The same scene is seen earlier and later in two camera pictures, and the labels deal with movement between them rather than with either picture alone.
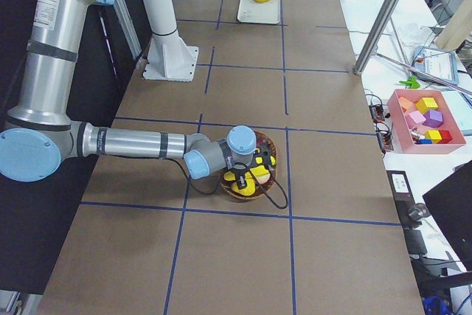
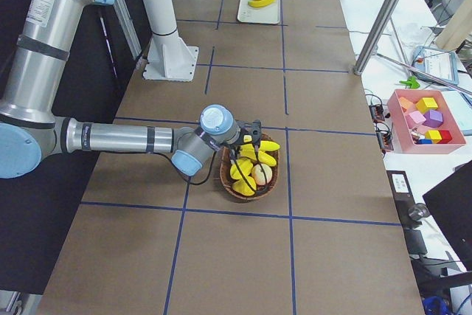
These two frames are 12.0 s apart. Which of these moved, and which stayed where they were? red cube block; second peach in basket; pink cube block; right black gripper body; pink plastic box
Moved: right black gripper body
Stayed: pink plastic box; pink cube block; second peach in basket; red cube block
